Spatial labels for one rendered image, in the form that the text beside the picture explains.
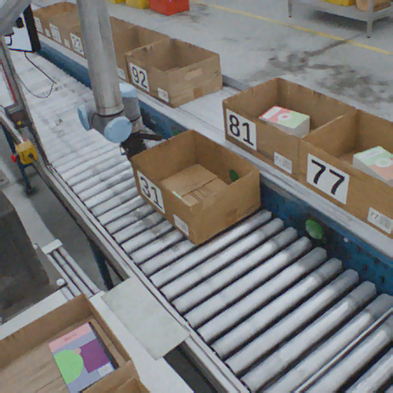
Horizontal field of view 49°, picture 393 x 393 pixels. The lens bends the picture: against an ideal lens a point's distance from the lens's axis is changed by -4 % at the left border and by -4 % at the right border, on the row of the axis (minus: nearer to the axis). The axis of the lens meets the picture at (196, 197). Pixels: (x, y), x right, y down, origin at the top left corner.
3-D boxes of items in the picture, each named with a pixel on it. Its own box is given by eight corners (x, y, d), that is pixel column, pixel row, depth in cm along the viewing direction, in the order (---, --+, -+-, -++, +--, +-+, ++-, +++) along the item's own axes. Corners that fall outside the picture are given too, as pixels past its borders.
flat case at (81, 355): (73, 399, 107) (71, 396, 106) (48, 346, 120) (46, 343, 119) (120, 372, 112) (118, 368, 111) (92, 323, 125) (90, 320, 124)
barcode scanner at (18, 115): (17, 136, 172) (8, 112, 167) (11, 129, 181) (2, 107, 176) (32, 129, 175) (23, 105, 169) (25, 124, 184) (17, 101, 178)
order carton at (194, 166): (137, 193, 174) (128, 157, 163) (196, 162, 186) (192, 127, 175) (196, 246, 147) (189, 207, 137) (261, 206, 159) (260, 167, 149)
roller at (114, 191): (86, 215, 173) (82, 213, 177) (193, 161, 194) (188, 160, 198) (81, 203, 171) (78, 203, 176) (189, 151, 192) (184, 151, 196)
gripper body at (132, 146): (121, 157, 171) (114, 130, 164) (140, 148, 175) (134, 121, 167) (131, 165, 166) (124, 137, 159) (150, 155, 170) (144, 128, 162)
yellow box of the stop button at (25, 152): (17, 160, 195) (10, 147, 190) (33, 153, 198) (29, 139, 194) (25, 174, 185) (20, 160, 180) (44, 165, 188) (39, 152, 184)
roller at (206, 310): (179, 325, 129) (176, 316, 126) (304, 241, 150) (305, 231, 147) (189, 337, 126) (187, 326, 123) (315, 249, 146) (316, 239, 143)
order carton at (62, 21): (53, 41, 306) (46, 17, 296) (89, 29, 318) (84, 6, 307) (73, 53, 279) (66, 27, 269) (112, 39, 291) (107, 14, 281)
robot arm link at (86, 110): (84, 113, 142) (117, 100, 147) (71, 103, 149) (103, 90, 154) (92, 138, 147) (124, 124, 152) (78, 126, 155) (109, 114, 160)
